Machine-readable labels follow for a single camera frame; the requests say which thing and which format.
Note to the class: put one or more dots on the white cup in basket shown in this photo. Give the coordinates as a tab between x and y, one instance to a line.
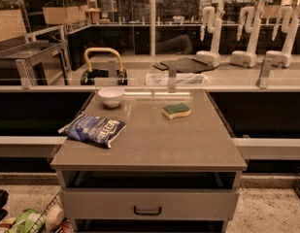
54	217

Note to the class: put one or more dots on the green yellow sponge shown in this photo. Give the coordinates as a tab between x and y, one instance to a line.
176	110

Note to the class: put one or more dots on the white background robot middle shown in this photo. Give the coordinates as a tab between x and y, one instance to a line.
249	22

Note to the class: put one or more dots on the black drawer handle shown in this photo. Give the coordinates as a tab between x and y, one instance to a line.
146	212

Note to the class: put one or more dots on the wire basket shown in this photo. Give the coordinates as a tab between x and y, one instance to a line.
64	227

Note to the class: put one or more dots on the grey background table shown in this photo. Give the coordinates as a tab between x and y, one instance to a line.
35	63

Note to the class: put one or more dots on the white bowl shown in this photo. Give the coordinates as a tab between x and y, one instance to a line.
111	96

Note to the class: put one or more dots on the grey drawer front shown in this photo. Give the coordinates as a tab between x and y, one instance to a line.
95	203

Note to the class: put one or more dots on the wooden planter box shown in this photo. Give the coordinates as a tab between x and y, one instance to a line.
64	15

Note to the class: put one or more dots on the green snack bag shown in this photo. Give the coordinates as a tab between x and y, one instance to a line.
29	221

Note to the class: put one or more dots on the blue chip bag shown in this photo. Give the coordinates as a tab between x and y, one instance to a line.
94	129

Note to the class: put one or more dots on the white background robot left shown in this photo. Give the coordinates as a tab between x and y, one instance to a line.
211	23

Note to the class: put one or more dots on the black floor mat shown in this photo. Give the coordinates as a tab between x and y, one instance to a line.
184	65

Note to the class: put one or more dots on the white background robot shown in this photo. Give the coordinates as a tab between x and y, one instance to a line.
249	22
211	23
287	20

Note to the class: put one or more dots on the grey drawer cabinet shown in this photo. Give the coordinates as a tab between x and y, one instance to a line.
153	152

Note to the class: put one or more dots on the clear plastic bin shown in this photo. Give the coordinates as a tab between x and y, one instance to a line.
181	79

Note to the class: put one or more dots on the white background robot right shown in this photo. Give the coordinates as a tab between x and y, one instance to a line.
287	20

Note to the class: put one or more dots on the yellow handled black cart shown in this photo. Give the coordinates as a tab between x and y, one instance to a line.
117	75

